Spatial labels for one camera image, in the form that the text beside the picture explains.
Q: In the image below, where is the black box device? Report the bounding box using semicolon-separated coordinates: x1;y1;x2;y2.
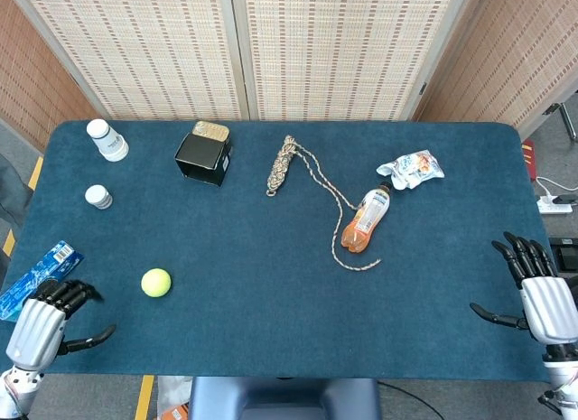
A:
548;238;578;273

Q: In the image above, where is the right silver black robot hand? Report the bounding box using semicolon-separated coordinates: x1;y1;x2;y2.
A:
469;231;578;347

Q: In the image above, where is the yellow tennis ball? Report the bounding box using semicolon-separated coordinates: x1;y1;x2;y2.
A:
140;267;173;299

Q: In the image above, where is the grey fabric object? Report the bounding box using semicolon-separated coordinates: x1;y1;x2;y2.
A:
0;152;35;229

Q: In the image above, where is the small white plastic jar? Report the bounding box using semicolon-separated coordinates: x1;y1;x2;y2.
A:
84;184;114;210

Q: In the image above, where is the white power strip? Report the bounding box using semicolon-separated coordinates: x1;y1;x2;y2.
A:
536;195;574;216

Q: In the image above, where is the large white bottle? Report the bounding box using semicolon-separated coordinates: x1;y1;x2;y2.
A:
86;118;130;163

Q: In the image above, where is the brown woven screen panel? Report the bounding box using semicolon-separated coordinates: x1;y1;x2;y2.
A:
0;0;99;153
413;0;578;141

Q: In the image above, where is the red yellow flat object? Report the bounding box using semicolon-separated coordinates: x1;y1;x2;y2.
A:
520;138;540;183

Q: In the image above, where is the black cardboard box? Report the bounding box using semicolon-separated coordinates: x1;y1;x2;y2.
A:
174;133;233;188

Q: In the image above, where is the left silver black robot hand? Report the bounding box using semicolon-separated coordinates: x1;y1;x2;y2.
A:
5;278;117;374

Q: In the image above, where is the blue cookie package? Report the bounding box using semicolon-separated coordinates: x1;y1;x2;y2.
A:
0;239;85;322

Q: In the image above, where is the braided beige rope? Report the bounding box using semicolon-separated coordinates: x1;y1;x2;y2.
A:
265;135;383;273

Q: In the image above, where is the crumpled white snack bag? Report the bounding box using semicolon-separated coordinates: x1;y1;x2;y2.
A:
376;149;446;191

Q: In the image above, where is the orange drink plastic bottle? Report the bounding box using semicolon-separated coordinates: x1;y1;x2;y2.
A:
340;182;393;255

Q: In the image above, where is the blue table cloth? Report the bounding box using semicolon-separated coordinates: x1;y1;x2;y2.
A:
0;119;564;386

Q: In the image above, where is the clear bag with orange package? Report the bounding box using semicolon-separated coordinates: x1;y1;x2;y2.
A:
154;376;193;420

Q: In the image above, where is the metal stand leg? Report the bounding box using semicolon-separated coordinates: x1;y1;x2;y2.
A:
542;100;578;144

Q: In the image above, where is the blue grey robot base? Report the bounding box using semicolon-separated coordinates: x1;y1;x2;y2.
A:
188;376;383;420

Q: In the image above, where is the light woven screen panel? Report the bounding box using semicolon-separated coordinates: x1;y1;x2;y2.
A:
4;0;250;122
229;0;491;123

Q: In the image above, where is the white power cable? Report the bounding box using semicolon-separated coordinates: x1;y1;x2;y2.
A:
534;175;578;200

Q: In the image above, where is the thin black floor cable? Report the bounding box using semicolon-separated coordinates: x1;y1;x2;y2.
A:
377;380;446;420

